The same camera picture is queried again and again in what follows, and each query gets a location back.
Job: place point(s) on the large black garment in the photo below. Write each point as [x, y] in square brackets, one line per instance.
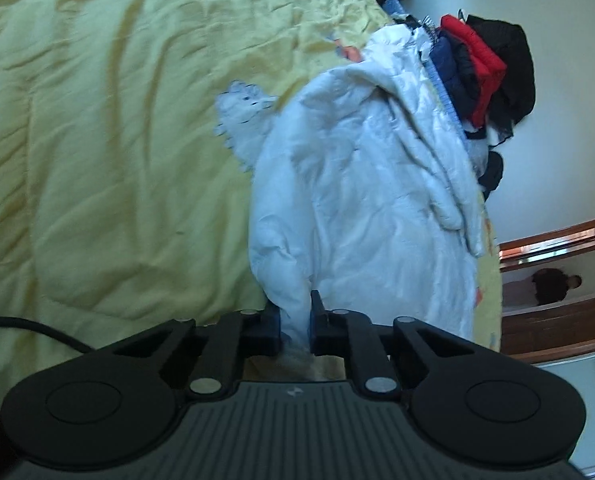
[515, 75]

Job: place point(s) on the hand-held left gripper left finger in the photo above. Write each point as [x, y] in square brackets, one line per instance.
[272, 327]

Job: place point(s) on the yellow printed blanket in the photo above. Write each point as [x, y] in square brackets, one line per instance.
[117, 125]

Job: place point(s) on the wooden door frame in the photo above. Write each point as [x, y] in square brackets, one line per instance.
[557, 320]

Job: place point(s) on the navy puffer jacket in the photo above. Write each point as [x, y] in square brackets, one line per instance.
[452, 75]

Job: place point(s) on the white puffer jacket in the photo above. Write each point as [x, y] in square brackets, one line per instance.
[357, 200]

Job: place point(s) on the white patterned panel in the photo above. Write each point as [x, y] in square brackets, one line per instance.
[587, 405]

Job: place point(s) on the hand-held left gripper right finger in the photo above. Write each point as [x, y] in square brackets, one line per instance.
[318, 322]

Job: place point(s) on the light blue knit cloth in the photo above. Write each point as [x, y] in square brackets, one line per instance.
[447, 97]

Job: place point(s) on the small black garment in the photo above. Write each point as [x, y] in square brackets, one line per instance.
[492, 175]

